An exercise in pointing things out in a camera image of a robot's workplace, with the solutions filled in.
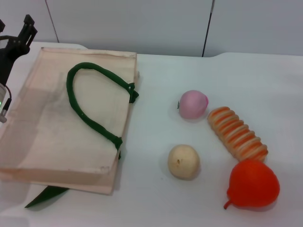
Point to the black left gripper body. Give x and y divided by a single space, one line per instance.
9 55

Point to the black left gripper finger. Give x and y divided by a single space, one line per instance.
1 25
28 29

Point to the pink peach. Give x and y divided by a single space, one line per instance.
192 104

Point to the orange red fruit with stem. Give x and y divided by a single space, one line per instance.
253 184

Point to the beige round fruit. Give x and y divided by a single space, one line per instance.
184 163

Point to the orange striped bread loaf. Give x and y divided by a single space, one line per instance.
239 134

